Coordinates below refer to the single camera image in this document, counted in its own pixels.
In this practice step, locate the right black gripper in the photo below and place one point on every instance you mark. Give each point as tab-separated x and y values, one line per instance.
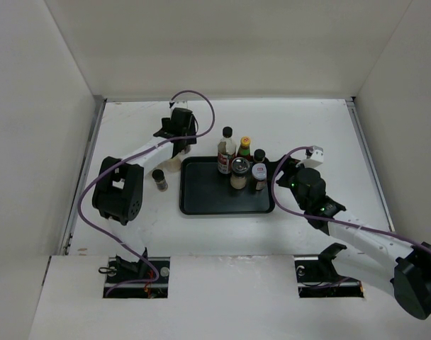
288	166

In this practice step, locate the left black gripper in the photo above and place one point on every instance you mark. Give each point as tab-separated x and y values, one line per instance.
191	130

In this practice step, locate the red-label lid spice jar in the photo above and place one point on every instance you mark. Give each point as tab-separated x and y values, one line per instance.
259	176

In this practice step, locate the small black-cap spice bottle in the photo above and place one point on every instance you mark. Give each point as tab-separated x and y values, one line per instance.
259	156

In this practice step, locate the yellow-cap red sauce bottle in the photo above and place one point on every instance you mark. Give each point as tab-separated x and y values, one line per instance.
244	148

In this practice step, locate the silver-lid white powder jar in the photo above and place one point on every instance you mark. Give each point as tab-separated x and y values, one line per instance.
240	168

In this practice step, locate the tall black-cap sauce bottle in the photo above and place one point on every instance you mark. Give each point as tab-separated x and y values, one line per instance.
226	151

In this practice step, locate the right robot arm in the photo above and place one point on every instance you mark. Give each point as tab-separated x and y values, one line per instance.
391	262

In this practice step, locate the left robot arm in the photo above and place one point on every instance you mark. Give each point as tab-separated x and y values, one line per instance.
118	196

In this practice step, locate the yellow-cap white powder jar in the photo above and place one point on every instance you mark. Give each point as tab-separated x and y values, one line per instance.
173	165

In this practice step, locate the small dark pepper bottle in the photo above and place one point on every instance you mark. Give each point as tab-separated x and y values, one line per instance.
160	180

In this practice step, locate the black plastic tray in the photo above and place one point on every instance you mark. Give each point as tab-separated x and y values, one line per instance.
206	191

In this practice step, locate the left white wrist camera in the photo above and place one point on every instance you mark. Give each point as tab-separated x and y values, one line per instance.
178	104

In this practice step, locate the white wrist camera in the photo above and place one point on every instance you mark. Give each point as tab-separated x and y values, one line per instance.
178	104
314	157

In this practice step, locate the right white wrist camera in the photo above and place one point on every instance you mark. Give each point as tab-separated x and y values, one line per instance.
314	157

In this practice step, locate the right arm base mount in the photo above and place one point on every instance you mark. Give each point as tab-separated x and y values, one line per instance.
317	277

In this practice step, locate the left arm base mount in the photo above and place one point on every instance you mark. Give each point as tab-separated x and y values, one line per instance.
135	279

